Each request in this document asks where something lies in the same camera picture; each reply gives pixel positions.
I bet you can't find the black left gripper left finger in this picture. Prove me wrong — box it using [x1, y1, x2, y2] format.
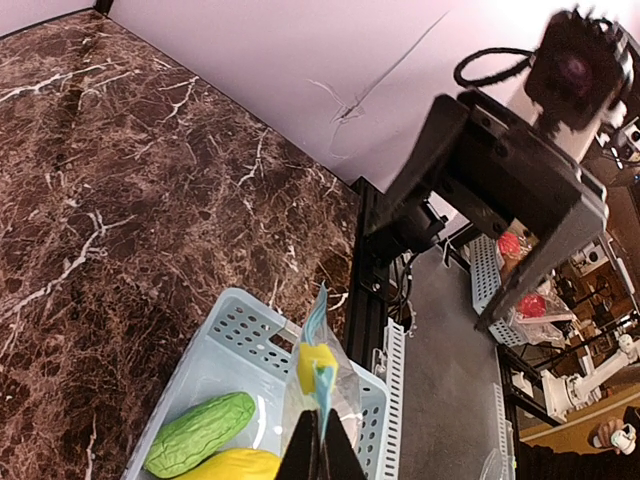
[282, 410, 320, 480]

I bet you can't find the black table front rail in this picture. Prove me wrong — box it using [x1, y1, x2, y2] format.
[342, 177, 410, 370]

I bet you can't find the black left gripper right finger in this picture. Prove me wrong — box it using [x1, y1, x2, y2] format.
[321, 409, 366, 480]

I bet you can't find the yellow toy mango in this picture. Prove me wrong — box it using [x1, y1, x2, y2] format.
[174, 448, 281, 480]

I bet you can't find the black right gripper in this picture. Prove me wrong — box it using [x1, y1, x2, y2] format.
[367, 91, 608, 331]

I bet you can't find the white slotted cable duct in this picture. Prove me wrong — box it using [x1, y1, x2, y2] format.
[382, 318, 405, 479]

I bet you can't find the green toy bitter gourd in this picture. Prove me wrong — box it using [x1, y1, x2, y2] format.
[143, 392, 256, 479]

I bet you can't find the light blue perforated plastic basket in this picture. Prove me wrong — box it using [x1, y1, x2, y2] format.
[122, 288, 389, 479]

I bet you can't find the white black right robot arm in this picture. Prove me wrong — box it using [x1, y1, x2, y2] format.
[364, 10, 634, 327]

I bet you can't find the clear zip bag blue zipper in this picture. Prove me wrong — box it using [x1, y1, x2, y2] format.
[281, 286, 363, 479]

